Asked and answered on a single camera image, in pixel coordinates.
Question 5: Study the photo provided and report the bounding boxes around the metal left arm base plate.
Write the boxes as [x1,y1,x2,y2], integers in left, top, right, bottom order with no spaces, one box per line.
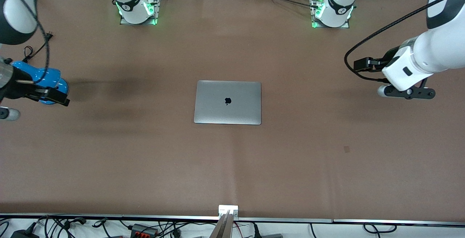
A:
[311,0,350,28]

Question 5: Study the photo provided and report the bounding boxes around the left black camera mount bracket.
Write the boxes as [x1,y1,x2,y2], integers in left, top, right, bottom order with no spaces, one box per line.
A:
[384,80,436,100]

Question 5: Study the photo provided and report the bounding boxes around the black connector block orange levers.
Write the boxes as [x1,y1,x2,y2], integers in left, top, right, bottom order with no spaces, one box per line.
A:
[130,223,159,237]

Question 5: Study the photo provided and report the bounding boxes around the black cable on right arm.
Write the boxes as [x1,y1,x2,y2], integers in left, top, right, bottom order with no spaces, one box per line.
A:
[0,0,51,84]

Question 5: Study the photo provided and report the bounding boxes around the black looped cable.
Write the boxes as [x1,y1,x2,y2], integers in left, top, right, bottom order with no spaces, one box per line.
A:
[363,222,398,234]

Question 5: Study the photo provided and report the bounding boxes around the blue desk lamp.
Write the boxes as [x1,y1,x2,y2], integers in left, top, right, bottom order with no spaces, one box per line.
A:
[11,61,69,105]

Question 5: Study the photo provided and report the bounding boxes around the metal table edge rail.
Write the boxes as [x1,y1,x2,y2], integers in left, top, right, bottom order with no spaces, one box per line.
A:
[0,213,465,227]

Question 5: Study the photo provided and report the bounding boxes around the grey laptop with black keyboard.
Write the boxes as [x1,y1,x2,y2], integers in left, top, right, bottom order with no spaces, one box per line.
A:
[194,80,262,125]

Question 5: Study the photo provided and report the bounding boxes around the brown table cover sheet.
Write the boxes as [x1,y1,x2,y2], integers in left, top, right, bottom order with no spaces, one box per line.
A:
[0,0,465,221]

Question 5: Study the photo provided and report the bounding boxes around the black power adapter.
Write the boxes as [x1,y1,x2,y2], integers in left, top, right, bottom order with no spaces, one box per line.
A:
[10,229,39,238]

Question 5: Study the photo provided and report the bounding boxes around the aluminium profile beam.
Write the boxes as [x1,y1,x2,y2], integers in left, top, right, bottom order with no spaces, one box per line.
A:
[209,209,235,238]

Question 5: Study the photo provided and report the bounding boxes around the white metal bracket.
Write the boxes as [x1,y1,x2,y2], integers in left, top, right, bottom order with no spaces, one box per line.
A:
[218,205,239,219]

